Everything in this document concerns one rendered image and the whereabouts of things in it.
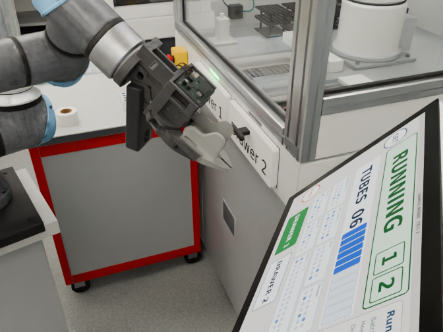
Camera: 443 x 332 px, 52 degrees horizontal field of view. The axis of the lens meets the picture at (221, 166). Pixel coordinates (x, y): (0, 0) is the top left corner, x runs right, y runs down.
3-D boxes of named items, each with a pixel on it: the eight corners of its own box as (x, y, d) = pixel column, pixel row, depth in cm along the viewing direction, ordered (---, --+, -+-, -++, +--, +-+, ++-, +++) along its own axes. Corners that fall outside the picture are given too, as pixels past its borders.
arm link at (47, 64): (6, 59, 73) (12, 18, 64) (72, 45, 79) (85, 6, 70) (27, 101, 72) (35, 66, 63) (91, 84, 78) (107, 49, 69)
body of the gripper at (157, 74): (200, 112, 60) (133, 47, 59) (167, 147, 66) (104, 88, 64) (221, 90, 66) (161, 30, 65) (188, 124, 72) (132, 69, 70)
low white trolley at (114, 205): (67, 304, 183) (22, 141, 141) (58, 211, 232) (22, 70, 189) (204, 267, 200) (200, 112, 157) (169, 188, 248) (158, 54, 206)
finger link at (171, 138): (196, 161, 64) (150, 118, 63) (190, 166, 65) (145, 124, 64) (209, 145, 68) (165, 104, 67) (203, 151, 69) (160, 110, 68)
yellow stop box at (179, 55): (175, 72, 167) (174, 53, 163) (170, 65, 173) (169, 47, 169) (188, 70, 169) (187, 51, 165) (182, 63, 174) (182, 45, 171)
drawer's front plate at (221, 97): (225, 130, 135) (225, 95, 129) (196, 91, 158) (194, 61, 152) (230, 128, 136) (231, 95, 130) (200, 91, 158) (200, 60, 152)
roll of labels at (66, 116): (62, 128, 148) (59, 118, 145) (54, 120, 152) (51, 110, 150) (82, 122, 151) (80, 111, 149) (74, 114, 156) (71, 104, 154)
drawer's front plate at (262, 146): (269, 189, 111) (273, 150, 104) (227, 134, 133) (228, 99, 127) (276, 187, 111) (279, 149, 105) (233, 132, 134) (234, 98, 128)
